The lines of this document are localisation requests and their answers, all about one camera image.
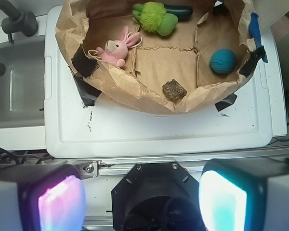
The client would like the white plastic lid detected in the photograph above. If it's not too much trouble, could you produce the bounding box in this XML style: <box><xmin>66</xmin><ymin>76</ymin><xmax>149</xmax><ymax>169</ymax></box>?
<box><xmin>44</xmin><ymin>6</ymin><xmax>273</xmax><ymax>158</ymax></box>

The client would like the green plush toy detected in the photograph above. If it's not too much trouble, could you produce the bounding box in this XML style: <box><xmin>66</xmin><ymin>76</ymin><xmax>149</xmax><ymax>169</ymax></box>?
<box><xmin>132</xmin><ymin>1</ymin><xmax>179</xmax><ymax>37</ymax></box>

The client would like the grey sink basin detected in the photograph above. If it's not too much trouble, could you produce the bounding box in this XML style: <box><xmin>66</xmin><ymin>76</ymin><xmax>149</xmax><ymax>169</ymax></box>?
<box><xmin>0</xmin><ymin>36</ymin><xmax>45</xmax><ymax>128</ymax></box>

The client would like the black robot mount plate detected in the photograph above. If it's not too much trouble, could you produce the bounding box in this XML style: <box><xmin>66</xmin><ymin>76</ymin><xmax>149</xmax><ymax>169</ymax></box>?
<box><xmin>111</xmin><ymin>163</ymin><xmax>206</xmax><ymax>231</ymax></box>

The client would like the blue ball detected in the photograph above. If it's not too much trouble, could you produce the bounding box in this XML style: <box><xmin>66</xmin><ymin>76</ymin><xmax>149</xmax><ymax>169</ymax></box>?
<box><xmin>210</xmin><ymin>49</ymin><xmax>236</xmax><ymax>74</ymax></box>

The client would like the black tape piece left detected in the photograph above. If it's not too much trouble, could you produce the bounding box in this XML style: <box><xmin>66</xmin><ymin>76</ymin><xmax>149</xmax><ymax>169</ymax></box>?
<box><xmin>71</xmin><ymin>44</ymin><xmax>99</xmax><ymax>78</ymax></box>

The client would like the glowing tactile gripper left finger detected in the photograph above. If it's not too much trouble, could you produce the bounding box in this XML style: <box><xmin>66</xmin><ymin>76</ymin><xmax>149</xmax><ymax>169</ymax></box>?
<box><xmin>0</xmin><ymin>164</ymin><xmax>86</xmax><ymax>231</ymax></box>

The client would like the aluminium rail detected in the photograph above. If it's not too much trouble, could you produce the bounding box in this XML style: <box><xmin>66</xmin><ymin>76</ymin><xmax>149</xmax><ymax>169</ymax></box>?
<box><xmin>73</xmin><ymin>145</ymin><xmax>289</xmax><ymax>179</ymax></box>

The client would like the dark green cucumber toy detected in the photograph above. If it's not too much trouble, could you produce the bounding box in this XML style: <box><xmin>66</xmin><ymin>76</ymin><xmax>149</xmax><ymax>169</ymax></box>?
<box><xmin>164</xmin><ymin>4</ymin><xmax>193</xmax><ymax>20</ymax></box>

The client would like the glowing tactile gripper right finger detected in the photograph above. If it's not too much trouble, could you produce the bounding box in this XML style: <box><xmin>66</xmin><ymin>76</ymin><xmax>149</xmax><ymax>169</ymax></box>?
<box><xmin>198</xmin><ymin>157</ymin><xmax>289</xmax><ymax>231</ymax></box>

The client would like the blue tape strip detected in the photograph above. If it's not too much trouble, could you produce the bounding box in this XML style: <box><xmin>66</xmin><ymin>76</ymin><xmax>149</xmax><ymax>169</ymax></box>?
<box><xmin>249</xmin><ymin>12</ymin><xmax>268</xmax><ymax>63</ymax></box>

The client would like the brown rough cube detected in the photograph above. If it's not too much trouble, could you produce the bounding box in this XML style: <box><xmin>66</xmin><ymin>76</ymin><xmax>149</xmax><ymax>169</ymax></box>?
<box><xmin>162</xmin><ymin>79</ymin><xmax>187</xmax><ymax>102</ymax></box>

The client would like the black tape piece right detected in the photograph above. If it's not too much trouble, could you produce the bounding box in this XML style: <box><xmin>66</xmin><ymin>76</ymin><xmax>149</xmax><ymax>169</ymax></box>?
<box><xmin>239</xmin><ymin>46</ymin><xmax>268</xmax><ymax>78</ymax></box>

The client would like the black tape piece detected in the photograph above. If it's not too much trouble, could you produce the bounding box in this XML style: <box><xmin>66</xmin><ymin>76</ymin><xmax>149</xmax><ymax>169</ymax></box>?
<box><xmin>239</xmin><ymin>46</ymin><xmax>268</xmax><ymax>78</ymax></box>
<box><xmin>71</xmin><ymin>44</ymin><xmax>99</xmax><ymax>78</ymax></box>

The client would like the pink plush bunny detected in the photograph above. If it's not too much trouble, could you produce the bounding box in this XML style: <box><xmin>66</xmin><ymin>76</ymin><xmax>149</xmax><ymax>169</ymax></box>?
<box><xmin>96</xmin><ymin>26</ymin><xmax>142</xmax><ymax>67</ymax></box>

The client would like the brown paper bag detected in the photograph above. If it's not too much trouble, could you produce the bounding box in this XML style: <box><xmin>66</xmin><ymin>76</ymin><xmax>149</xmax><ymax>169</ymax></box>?
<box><xmin>55</xmin><ymin>0</ymin><xmax>256</xmax><ymax>115</ymax></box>

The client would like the black faucet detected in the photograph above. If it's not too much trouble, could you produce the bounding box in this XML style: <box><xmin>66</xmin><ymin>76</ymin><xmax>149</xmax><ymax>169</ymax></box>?
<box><xmin>0</xmin><ymin>0</ymin><xmax>39</xmax><ymax>44</ymax></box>

